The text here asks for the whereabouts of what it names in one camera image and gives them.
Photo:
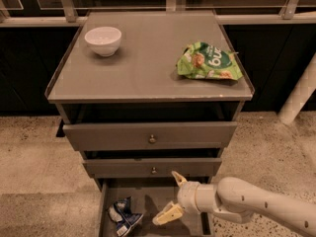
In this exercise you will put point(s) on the metal railing frame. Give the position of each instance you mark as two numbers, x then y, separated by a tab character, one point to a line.
33	13

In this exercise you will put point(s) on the green chip bag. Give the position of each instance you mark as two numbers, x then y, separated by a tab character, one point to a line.
203	61

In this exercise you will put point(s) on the grey drawer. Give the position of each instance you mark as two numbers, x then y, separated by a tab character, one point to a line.
141	168
134	136
149	197

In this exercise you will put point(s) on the brass drawer knob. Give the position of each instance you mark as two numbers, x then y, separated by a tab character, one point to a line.
153	171
152	139

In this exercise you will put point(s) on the brass middle drawer knob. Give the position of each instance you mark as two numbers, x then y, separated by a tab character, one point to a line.
153	171

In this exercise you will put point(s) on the blue chip bag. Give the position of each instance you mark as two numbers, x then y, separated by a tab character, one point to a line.
120	213

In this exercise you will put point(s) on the white padded post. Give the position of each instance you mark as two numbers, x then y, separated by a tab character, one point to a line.
301	93

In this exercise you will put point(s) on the white ceramic bowl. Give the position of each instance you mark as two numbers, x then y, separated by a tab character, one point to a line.
104	41

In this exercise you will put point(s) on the grey drawer cabinet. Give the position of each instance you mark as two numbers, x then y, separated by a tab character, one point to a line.
139	83

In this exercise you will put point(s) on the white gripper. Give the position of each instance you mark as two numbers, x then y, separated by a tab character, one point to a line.
186	197

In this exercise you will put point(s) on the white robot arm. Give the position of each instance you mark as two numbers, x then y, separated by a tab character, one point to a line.
235	200

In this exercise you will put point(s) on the grey bottom drawer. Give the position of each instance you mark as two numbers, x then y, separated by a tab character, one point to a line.
149	197

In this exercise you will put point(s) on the grey middle drawer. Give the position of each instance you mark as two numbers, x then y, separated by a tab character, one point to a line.
141	168

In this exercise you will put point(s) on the brass top drawer knob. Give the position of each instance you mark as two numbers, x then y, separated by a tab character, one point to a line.
152	139

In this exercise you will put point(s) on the grey top drawer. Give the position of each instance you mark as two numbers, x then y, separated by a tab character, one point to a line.
134	136

